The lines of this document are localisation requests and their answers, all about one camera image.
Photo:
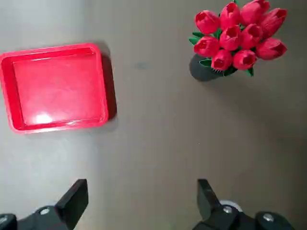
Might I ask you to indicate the black cylindrical vase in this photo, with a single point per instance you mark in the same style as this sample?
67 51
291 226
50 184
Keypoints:
201 72

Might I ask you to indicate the red artificial tulip bouquet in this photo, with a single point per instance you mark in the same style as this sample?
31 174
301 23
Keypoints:
230 38

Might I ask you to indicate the red plastic tray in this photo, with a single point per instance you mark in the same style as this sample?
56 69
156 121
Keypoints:
57 88

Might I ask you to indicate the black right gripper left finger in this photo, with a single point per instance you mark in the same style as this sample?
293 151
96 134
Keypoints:
69 206

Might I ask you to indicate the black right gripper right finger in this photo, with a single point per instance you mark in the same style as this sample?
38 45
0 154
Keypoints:
211 206

